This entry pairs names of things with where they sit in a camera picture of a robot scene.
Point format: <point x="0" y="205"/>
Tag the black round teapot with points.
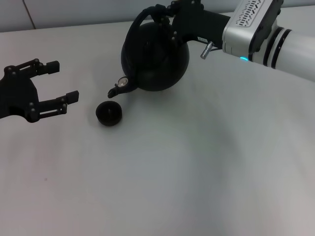
<point x="152" y="68"/>

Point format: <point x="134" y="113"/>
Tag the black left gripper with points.
<point x="14" y="98"/>

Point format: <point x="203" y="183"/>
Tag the small black teacup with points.
<point x="108" y="114"/>

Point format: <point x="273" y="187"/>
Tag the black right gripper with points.
<point x="197" y="24"/>

